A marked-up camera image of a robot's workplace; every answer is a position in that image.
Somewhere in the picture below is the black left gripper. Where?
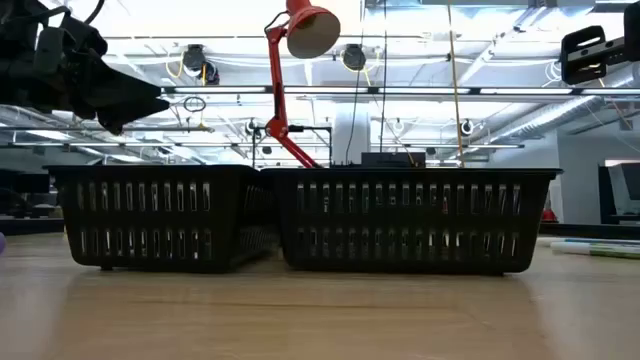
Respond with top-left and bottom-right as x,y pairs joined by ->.
0,0 -> 172,136

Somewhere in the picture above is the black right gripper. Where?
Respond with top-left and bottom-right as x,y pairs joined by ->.
559,0 -> 640,86

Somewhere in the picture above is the black slotted plastic basket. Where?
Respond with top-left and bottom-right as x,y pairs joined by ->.
43,164 -> 281,275
259,167 -> 564,276

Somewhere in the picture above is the blue dry-erase marker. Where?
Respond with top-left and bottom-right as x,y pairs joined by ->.
537,236 -> 640,247

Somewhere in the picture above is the dark desk furniture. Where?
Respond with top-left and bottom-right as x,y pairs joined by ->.
0,167 -> 54,221

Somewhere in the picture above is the black desk partition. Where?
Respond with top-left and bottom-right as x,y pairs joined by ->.
597,159 -> 640,226

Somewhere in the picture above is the long ceiling light bar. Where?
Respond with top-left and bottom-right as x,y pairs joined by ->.
159,85 -> 640,97

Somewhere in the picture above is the black box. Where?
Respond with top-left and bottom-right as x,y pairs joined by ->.
360,151 -> 427,169

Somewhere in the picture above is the red desk lamp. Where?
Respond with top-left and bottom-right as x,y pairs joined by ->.
263,0 -> 342,170

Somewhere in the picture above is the silver ventilation duct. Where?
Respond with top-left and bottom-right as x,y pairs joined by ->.
487,64 -> 640,146

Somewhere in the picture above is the black ceiling cable reel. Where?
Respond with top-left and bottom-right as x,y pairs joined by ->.
180,43 -> 221,86
341,43 -> 368,72

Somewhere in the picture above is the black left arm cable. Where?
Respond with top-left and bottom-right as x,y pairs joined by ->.
82,0 -> 107,26

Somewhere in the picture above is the yellow hanging rope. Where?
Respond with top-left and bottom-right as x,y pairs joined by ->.
446,0 -> 466,169

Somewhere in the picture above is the black hanging cable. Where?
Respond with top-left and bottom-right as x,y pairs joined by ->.
378,0 -> 389,154
344,0 -> 365,166

